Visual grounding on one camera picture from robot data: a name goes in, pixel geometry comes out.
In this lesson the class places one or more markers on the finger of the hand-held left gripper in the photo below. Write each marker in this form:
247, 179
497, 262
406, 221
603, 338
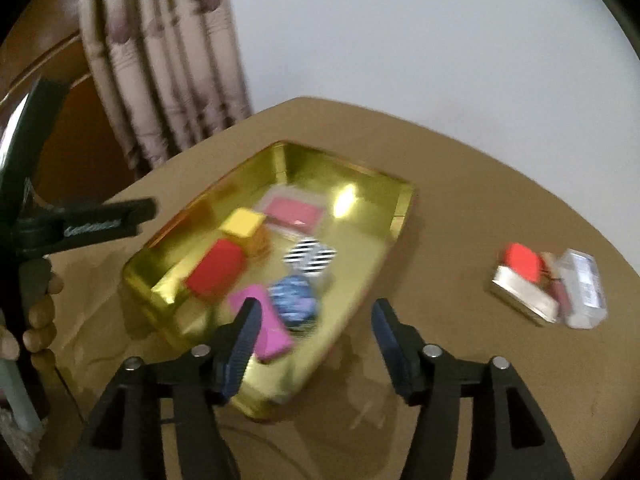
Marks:
100, 225

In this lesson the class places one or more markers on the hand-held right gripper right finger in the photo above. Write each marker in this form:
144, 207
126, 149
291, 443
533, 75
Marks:
392, 350

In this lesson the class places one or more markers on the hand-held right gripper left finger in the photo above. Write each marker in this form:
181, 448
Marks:
245, 345

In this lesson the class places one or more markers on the magenta pink box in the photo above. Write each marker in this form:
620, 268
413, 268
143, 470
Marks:
270, 335

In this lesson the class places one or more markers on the blue patterned box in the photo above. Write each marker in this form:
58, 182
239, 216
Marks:
295, 300

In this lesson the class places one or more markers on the large red box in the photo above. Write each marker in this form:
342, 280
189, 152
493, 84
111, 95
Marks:
215, 267

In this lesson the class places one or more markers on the black white zigzag box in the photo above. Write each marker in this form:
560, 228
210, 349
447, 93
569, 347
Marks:
307, 255

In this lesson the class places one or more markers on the yellow cardboard box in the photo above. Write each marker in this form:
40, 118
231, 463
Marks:
242, 222

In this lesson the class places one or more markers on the gold metal tin box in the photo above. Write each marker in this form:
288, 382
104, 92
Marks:
360, 210

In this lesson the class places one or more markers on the person's left hand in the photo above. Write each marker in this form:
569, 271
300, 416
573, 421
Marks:
42, 320

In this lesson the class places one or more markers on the white and gold box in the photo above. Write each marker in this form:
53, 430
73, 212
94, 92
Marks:
520, 292

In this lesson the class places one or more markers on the small red box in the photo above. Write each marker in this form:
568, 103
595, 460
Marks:
520, 260

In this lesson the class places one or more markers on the beige patterned curtain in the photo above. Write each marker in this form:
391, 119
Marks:
165, 60

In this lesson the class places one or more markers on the slim pink box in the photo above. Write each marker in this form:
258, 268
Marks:
557, 285

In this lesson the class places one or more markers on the clear plastic white box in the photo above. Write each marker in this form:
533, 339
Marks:
582, 285

